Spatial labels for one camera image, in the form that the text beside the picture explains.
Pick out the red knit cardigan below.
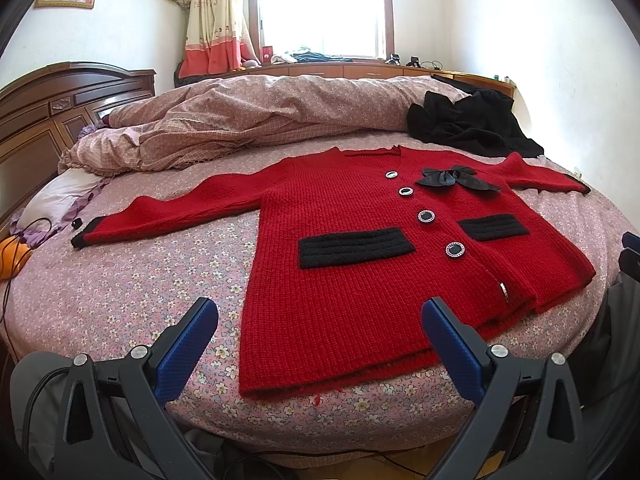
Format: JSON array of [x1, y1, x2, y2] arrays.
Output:
[[72, 146, 596, 400]]

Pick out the clothes on window sill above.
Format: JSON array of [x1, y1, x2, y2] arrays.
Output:
[[271, 50, 350, 65]]

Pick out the orange object by bed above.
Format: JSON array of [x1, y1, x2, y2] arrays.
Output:
[[0, 235, 32, 281]]

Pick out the white lilac pillow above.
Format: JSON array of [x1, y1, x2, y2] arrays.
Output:
[[9, 168, 111, 248]]

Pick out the black garment pile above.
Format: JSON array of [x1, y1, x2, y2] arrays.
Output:
[[407, 75, 544, 158]]

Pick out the pink floral duvet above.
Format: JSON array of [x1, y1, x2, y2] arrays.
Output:
[[58, 75, 467, 177]]

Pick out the dark wooden headboard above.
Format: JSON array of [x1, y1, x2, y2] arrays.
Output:
[[0, 62, 155, 236]]

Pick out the cream and red curtain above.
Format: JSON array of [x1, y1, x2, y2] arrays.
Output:
[[178, 0, 257, 78]]

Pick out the wooden window frame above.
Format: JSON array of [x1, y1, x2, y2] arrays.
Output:
[[247, 0, 395, 60]]

